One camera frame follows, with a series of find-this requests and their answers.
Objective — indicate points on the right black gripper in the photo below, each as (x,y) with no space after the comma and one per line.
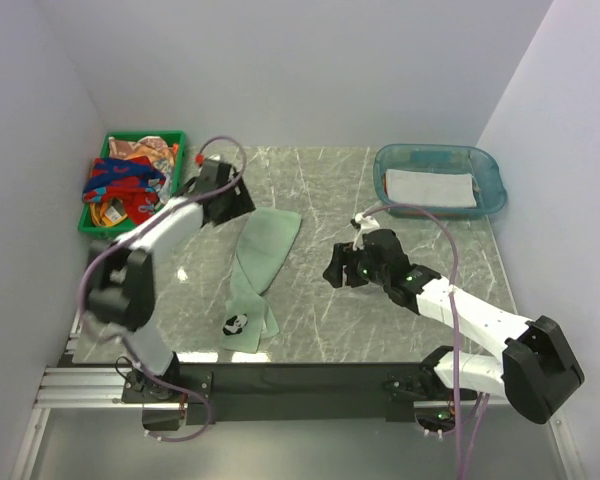
(342,254)

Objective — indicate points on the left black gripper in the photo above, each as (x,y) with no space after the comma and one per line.
(243,204)

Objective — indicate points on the green panda towel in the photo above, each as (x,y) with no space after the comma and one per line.
(262,249)

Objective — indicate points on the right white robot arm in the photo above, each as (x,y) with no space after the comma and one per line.
(528,362)

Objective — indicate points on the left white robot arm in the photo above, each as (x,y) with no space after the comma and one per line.
(118,287)

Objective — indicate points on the red blue patterned cloth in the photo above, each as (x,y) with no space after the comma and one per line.
(134,182)

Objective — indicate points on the folded white towel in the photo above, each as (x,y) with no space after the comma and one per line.
(430,189)

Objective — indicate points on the orange yellow cloth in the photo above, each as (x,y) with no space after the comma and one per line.
(108,214)

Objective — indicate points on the blue translucent plastic tub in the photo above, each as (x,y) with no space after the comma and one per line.
(488,187)

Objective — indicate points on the green plastic bin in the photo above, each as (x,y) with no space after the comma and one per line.
(85,224)

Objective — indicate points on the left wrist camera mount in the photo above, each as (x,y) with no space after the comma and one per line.
(201,159)

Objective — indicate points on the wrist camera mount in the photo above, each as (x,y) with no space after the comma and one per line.
(363,224)
(201,159)

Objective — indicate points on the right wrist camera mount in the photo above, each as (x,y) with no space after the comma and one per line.
(363,224)

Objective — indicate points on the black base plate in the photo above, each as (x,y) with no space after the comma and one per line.
(314,391)

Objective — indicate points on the aluminium mounting rail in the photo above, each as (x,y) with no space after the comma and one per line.
(84,377)

